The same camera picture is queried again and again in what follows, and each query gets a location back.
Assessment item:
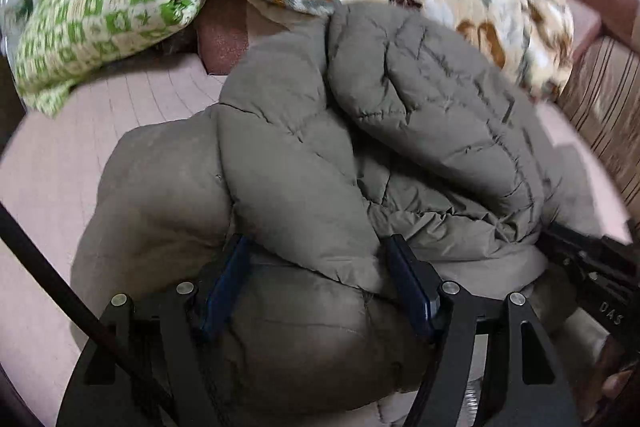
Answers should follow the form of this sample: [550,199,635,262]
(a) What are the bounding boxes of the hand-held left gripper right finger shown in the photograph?
[382,233,583,427]

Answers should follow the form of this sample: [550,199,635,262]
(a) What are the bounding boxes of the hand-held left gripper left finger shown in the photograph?
[55,233,253,427]

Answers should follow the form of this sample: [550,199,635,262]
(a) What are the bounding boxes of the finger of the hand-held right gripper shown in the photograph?
[537,224,606,265]

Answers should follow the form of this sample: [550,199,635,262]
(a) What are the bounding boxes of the grey padded jacket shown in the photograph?
[70,2,608,427]

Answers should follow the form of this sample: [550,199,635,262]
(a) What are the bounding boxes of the person's right hand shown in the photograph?
[580,342,640,423]

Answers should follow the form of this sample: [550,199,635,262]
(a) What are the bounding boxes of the striped cushion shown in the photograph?
[555,34,640,208]

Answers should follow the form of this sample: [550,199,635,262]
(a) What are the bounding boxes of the brown pillow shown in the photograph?
[197,0,251,78]

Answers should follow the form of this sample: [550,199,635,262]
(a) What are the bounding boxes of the green white patterned pillow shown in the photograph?
[12,0,208,115]

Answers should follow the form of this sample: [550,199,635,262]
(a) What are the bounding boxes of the black cable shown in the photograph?
[0,201,176,413]

